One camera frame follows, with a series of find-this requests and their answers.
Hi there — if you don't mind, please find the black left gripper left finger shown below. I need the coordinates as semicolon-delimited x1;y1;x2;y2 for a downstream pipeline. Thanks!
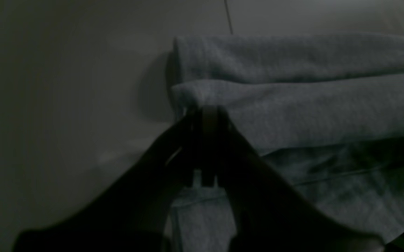
13;110;200;252

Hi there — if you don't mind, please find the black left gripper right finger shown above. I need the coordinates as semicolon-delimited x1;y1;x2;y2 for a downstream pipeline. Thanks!
202;106;385;252

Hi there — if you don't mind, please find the grey T-shirt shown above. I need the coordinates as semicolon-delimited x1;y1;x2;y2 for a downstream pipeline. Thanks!
171;33;404;252

